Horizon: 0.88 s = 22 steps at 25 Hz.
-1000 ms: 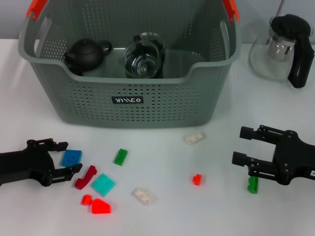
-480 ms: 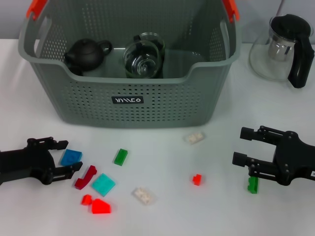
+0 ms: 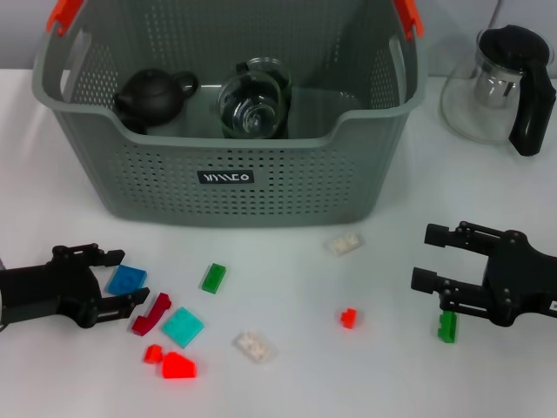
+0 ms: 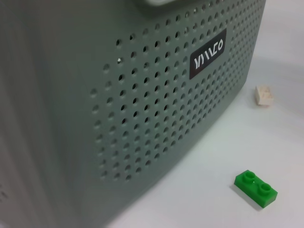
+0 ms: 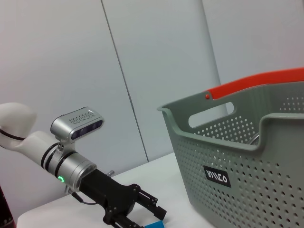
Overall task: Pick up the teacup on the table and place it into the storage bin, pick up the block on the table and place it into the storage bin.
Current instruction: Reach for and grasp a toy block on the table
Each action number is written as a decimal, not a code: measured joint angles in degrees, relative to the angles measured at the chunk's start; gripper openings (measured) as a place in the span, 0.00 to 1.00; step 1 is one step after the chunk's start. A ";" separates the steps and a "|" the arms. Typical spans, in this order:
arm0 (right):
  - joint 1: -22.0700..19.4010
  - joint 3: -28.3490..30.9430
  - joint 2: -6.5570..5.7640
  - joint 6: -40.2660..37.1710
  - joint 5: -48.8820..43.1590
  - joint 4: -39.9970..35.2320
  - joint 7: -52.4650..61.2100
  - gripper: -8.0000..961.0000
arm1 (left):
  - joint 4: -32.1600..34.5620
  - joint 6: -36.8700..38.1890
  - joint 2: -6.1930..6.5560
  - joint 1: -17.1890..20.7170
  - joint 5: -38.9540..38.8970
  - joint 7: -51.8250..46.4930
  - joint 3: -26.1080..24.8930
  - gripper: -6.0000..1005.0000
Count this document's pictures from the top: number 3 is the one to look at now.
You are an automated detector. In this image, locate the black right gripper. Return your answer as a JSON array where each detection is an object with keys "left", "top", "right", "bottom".
[{"left": 410, "top": 219, "right": 557, "bottom": 328}]

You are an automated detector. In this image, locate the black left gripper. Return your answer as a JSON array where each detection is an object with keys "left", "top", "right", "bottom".
[{"left": 0, "top": 242, "right": 152, "bottom": 329}]

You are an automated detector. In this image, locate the blue square brick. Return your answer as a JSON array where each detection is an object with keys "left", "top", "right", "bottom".
[{"left": 107, "top": 264, "right": 148, "bottom": 297}]

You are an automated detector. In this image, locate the grey perforated storage bin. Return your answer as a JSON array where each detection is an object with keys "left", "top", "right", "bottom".
[{"left": 32, "top": 0, "right": 430, "bottom": 230}]

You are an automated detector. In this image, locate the dark red curved brick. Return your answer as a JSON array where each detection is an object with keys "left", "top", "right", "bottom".
[{"left": 131, "top": 292, "right": 173, "bottom": 337}]

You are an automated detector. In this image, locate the green stepped brick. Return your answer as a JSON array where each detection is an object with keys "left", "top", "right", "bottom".
[{"left": 437, "top": 309, "right": 459, "bottom": 344}]

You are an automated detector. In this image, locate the teal square brick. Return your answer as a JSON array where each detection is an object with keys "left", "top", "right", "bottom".
[{"left": 161, "top": 307, "right": 205, "bottom": 349}]

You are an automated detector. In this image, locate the green flat brick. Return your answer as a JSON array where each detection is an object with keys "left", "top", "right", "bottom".
[{"left": 201, "top": 262, "right": 227, "bottom": 295}]

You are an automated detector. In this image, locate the red slope brick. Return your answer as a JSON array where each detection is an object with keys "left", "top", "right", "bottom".
[{"left": 161, "top": 351, "right": 198, "bottom": 381}]

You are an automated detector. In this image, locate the white brick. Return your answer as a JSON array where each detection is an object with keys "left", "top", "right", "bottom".
[
  {"left": 325, "top": 233, "right": 365, "bottom": 257},
  {"left": 234, "top": 331, "right": 278, "bottom": 363}
]

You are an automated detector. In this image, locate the black clay teapot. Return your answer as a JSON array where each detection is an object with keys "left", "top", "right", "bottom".
[{"left": 113, "top": 68, "right": 200, "bottom": 128}]

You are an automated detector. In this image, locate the glass pitcher black handle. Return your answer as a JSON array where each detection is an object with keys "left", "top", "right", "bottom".
[{"left": 440, "top": 24, "right": 557, "bottom": 158}]

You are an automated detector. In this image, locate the thin grey background cable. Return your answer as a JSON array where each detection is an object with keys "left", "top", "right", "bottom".
[{"left": 489, "top": 0, "right": 505, "bottom": 30}]

